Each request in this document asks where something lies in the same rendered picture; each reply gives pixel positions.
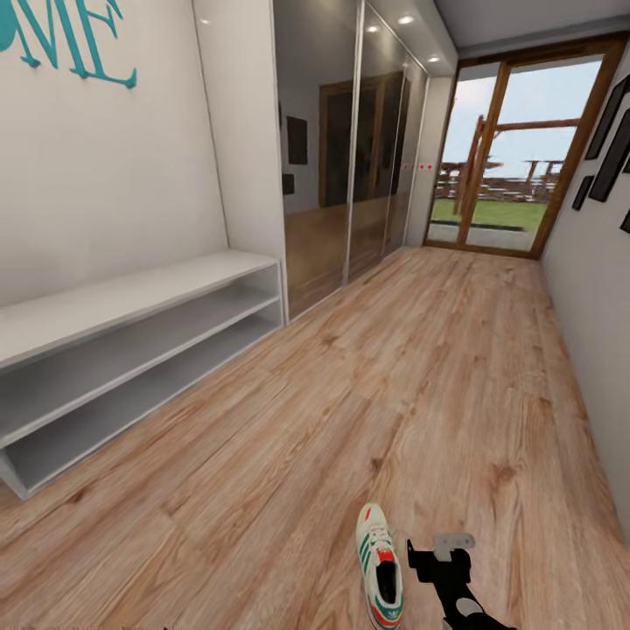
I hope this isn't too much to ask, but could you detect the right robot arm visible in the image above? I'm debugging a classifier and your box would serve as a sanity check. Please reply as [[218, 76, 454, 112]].
[[408, 533, 517, 630]]

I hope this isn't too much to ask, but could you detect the gym shoe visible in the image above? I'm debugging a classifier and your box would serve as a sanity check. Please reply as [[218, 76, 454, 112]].
[[356, 502, 403, 630]]

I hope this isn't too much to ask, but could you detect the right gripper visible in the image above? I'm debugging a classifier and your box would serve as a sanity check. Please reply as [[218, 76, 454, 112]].
[[408, 546, 471, 592]]

